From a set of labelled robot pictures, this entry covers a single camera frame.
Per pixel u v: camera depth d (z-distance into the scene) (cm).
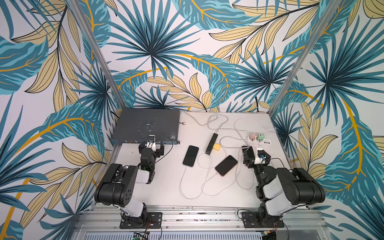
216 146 99
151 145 78
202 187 84
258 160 76
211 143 98
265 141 100
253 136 98
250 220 73
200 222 74
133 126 107
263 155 73
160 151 85
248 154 83
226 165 93
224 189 84
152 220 73
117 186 46
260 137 99
